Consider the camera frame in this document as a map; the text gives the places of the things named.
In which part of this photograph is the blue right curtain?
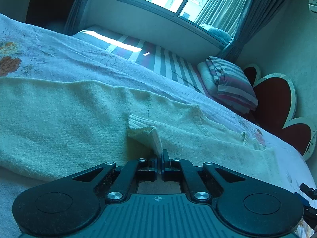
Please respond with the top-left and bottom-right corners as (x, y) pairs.
(195, 0), (300, 62)

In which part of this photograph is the white floral bedspread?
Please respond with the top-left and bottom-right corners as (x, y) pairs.
(1, 15), (315, 237)

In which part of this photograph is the striped bed sheet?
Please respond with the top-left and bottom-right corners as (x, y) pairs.
(73, 25), (209, 96)

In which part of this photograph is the blue curtain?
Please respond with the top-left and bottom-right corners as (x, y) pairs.
(63, 0), (89, 36)
(195, 0), (300, 62)

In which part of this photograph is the red heart-shaped headboard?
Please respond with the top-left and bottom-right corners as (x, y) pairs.
(243, 64), (316, 161)

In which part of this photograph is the light blue pillow on sill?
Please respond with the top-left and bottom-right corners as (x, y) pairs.
(199, 24), (232, 44)

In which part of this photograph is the folded striped quilt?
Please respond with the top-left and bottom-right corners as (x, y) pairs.
(197, 57), (258, 114)

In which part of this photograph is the cream knitted sweater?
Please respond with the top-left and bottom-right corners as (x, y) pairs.
(1, 77), (282, 186)

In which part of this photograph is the blue left curtain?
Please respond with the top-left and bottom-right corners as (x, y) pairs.
(63, 0), (89, 36)

